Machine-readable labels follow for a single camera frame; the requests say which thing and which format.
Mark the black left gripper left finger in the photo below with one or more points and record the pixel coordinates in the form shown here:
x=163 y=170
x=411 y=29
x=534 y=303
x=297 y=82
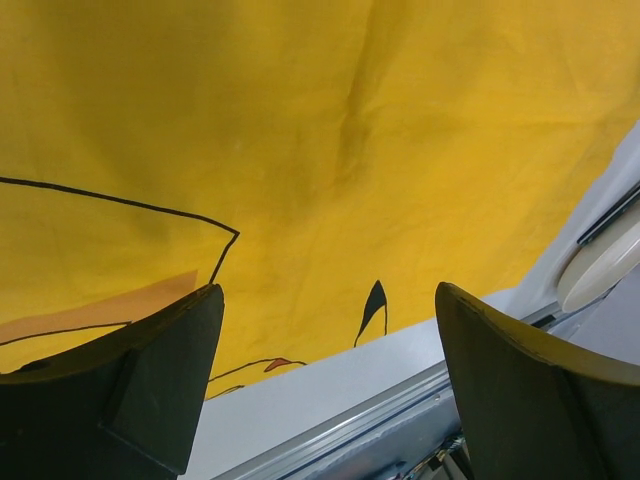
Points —
x=127 y=403

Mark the aluminium rail frame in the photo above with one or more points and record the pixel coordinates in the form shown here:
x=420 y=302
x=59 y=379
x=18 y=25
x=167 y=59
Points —
x=372 y=412

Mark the yellow cartoon print cloth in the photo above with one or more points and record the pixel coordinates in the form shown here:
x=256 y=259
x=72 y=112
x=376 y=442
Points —
x=328 y=163

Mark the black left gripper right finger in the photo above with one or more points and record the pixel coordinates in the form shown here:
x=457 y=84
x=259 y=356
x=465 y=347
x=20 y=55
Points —
x=534 y=406

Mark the cream round plate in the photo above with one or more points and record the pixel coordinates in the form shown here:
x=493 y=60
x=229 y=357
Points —
x=596 y=268

